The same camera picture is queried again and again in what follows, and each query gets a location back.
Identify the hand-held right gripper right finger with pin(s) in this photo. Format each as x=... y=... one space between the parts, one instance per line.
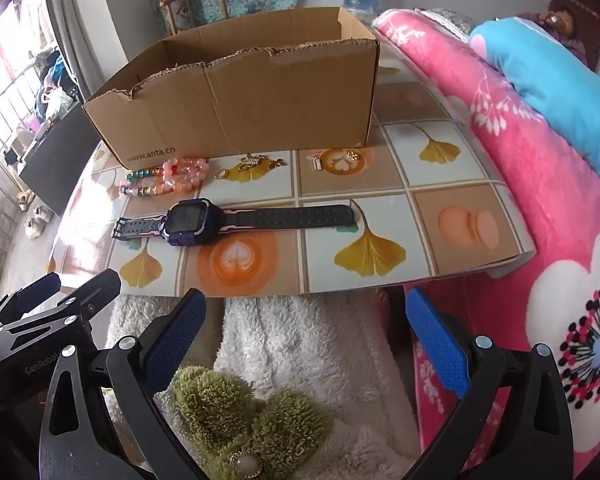
x=437 y=345

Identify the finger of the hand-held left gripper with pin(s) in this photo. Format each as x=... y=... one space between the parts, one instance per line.
x=97 y=285
x=39 y=287

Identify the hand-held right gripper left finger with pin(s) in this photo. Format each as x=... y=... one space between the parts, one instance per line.
x=177 y=340

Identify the black purple smartwatch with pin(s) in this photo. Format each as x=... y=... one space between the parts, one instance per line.
x=189 y=222

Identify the small gold charm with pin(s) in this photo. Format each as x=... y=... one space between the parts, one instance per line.
x=252 y=161

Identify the rectangular gold pendant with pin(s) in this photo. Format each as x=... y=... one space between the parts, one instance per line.
x=316 y=164

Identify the brown cardboard box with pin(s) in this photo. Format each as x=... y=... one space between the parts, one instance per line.
x=280 y=105

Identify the green plush bow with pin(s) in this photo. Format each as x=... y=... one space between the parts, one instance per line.
x=204 y=395

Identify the beige shoes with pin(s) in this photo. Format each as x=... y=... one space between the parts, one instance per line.
x=22 y=200

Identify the grey cabinet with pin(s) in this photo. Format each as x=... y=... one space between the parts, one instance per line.
x=54 y=160

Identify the pink floral blanket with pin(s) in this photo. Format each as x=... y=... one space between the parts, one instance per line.
x=530 y=160

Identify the pile of clothes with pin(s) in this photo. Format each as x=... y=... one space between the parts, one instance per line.
x=54 y=75

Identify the grey curtain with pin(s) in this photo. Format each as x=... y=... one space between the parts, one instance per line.
x=84 y=25

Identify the blue plush pillow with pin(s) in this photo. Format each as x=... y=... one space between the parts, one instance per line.
x=555 y=75

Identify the grey lace pillow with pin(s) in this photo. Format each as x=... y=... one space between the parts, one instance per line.
x=450 y=17

